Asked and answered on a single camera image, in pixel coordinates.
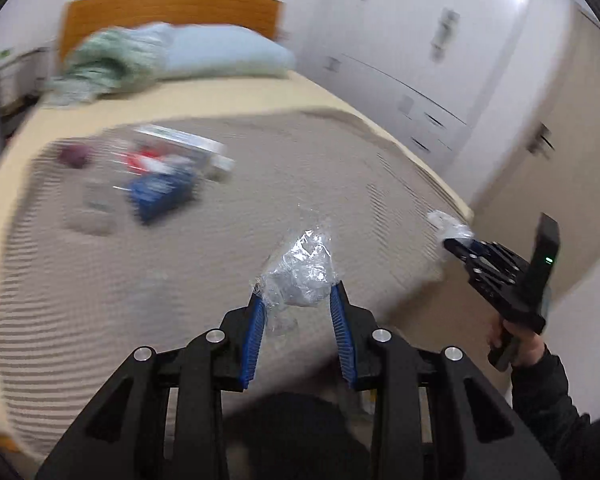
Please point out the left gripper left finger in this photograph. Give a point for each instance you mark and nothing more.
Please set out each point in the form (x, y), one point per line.
(159, 416)

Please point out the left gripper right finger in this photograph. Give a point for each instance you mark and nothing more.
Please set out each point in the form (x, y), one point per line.
(436, 416)

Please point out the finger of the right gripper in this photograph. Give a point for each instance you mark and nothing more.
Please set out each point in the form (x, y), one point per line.
(495, 253)
(468, 252)

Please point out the white tissue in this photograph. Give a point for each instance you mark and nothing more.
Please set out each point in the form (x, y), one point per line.
(448, 227)

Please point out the clear plastic bag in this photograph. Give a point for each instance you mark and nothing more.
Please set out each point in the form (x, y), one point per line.
(299, 272)

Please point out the blue snack box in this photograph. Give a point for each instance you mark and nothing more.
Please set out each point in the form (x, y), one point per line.
(154, 195)

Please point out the dark red wrapper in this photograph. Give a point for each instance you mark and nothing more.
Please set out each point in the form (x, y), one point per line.
(76, 155)

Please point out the person's right hand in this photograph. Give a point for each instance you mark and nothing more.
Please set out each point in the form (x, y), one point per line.
(513, 345)

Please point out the beige room door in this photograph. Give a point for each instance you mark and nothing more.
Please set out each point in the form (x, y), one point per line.
(555, 170)

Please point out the person's right black sleeve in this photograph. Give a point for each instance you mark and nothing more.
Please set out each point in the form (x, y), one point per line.
(541, 399)

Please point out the brown checkered bed cover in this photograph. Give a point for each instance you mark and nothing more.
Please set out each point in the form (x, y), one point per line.
(83, 282)

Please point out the white built-in wardrobe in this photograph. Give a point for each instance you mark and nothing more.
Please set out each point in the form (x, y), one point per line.
(376, 56)

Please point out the light blue pillow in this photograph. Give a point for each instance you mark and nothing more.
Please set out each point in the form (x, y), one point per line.
(210, 51)

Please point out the green floral blanket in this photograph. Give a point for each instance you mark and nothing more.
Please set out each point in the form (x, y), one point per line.
(115, 60)

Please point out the black bedside shelf rack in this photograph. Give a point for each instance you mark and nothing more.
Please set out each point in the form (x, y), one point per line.
(22, 81)

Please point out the wooden bed frame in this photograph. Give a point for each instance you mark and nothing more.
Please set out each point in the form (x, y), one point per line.
(84, 17)

